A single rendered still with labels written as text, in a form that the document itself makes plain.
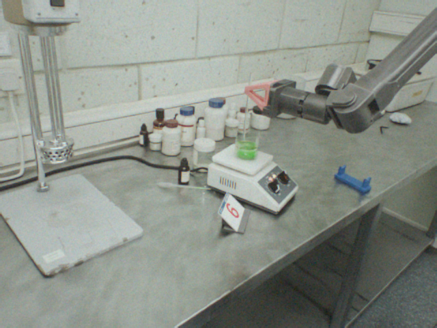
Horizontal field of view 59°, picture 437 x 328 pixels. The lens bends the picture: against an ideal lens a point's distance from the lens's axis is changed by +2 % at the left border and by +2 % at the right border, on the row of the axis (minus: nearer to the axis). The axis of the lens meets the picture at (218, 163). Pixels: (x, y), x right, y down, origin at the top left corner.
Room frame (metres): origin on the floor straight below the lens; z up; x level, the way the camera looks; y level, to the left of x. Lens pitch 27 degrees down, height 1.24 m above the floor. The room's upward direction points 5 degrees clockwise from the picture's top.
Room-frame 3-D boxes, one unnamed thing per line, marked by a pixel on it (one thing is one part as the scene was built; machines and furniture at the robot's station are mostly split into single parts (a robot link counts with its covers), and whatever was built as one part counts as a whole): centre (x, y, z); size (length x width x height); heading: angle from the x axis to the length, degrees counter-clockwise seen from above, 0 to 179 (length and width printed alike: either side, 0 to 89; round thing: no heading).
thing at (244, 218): (0.71, -0.05, 0.77); 0.09 x 0.06 x 0.04; 169
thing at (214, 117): (1.18, 0.03, 0.81); 0.07 x 0.07 x 0.13
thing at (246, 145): (0.86, -0.06, 0.88); 0.07 x 0.06 x 0.08; 156
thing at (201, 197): (0.78, 0.03, 0.76); 0.06 x 0.06 x 0.02
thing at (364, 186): (0.94, -0.38, 0.77); 0.10 x 0.03 x 0.04; 39
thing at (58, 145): (0.67, 0.32, 1.02); 0.07 x 0.07 x 0.25
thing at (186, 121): (1.11, 0.11, 0.81); 0.06 x 0.06 x 0.11
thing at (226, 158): (0.86, -0.06, 0.83); 0.12 x 0.12 x 0.01; 61
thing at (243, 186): (0.85, -0.08, 0.79); 0.22 x 0.13 x 0.08; 61
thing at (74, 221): (0.66, 0.31, 0.76); 0.30 x 0.20 x 0.01; 45
